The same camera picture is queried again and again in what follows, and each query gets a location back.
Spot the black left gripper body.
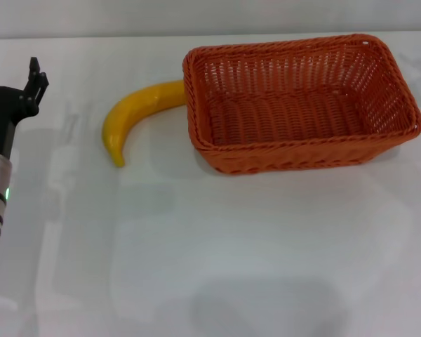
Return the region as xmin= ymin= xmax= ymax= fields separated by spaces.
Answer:
xmin=0 ymin=84 xmax=40 ymax=163

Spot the orange woven plastic basket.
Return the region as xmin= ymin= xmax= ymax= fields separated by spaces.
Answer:
xmin=182 ymin=33 xmax=421 ymax=176

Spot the yellow banana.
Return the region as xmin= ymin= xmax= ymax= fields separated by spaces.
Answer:
xmin=102 ymin=79 xmax=187 ymax=169

